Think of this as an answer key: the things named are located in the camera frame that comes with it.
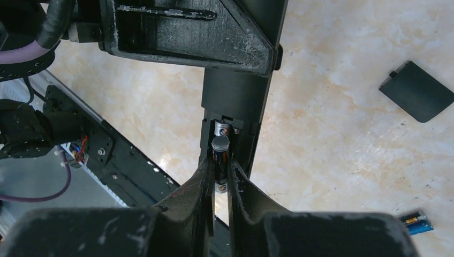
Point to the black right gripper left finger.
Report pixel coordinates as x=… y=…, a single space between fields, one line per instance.
x=179 y=225

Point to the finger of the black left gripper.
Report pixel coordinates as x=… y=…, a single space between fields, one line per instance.
x=241 y=36

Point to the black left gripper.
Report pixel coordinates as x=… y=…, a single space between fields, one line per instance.
x=32 y=30

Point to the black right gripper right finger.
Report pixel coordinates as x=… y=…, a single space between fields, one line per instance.
x=259 y=226

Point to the black remote control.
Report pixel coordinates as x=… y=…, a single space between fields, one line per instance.
x=242 y=97

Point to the black battery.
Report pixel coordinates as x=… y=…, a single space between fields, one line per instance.
x=220 y=148

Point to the black battery cover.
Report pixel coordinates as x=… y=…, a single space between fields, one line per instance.
x=416 y=92

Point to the blue battery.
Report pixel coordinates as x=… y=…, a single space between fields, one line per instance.
x=416 y=222

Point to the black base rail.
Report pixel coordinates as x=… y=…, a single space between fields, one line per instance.
x=107 y=170

